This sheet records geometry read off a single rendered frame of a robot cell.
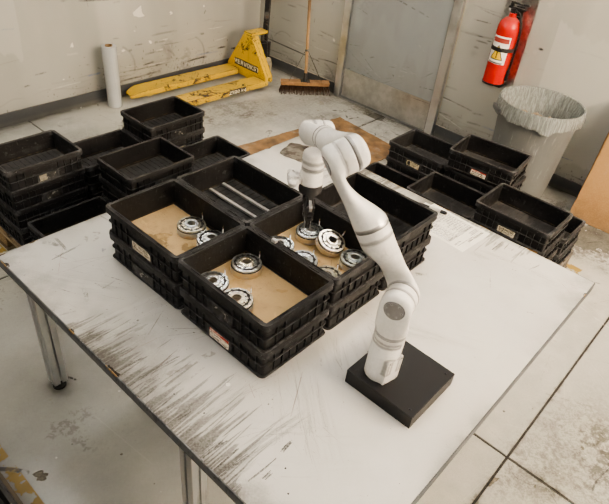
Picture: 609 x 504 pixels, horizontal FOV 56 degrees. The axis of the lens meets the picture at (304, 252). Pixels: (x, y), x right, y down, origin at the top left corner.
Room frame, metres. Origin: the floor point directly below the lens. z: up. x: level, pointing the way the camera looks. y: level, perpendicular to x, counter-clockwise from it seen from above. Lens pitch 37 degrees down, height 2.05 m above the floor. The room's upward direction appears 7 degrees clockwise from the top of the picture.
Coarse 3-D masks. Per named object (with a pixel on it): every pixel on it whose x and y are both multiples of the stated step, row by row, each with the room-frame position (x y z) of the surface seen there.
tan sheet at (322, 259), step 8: (288, 232) 1.73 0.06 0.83; (296, 240) 1.69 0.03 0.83; (296, 248) 1.64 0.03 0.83; (304, 248) 1.65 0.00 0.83; (312, 248) 1.65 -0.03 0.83; (344, 248) 1.67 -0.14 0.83; (320, 256) 1.61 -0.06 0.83; (320, 264) 1.56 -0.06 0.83; (328, 264) 1.57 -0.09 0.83; (336, 264) 1.57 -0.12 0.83
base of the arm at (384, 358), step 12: (372, 336) 1.19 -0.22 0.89; (372, 348) 1.16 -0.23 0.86; (384, 348) 1.14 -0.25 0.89; (396, 348) 1.14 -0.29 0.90; (372, 360) 1.15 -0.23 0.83; (384, 360) 1.14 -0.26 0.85; (396, 360) 1.15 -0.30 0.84; (372, 372) 1.14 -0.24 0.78; (384, 372) 1.13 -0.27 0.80; (396, 372) 1.16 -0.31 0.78
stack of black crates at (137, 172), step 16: (144, 144) 2.74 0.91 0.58; (160, 144) 2.81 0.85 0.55; (112, 160) 2.58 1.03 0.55; (128, 160) 2.65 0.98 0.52; (144, 160) 2.73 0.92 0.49; (160, 160) 2.75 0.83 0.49; (176, 160) 2.73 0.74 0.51; (192, 160) 2.63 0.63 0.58; (112, 176) 2.45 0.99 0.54; (128, 176) 2.55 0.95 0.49; (144, 176) 2.40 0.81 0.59; (160, 176) 2.49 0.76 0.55; (176, 176) 2.56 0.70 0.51; (112, 192) 2.46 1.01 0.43; (128, 192) 2.37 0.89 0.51
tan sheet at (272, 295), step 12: (228, 264) 1.51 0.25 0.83; (228, 276) 1.44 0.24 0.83; (264, 276) 1.47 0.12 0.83; (276, 276) 1.47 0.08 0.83; (252, 288) 1.40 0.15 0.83; (264, 288) 1.41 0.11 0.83; (276, 288) 1.41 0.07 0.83; (288, 288) 1.42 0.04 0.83; (264, 300) 1.35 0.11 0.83; (276, 300) 1.35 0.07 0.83; (288, 300) 1.36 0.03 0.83; (300, 300) 1.37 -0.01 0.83; (252, 312) 1.29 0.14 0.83; (264, 312) 1.29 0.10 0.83; (276, 312) 1.30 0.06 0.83
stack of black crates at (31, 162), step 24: (0, 144) 2.54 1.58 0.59; (24, 144) 2.63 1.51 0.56; (48, 144) 2.72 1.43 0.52; (72, 144) 2.63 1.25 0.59; (0, 168) 2.32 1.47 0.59; (24, 168) 2.34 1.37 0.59; (48, 168) 2.44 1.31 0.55; (72, 168) 2.54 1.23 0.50; (0, 192) 2.36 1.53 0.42; (24, 192) 2.32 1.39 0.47; (48, 192) 2.42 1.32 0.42; (72, 192) 2.51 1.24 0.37; (0, 216) 2.41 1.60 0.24; (24, 216) 2.31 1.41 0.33; (24, 240) 2.29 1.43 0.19
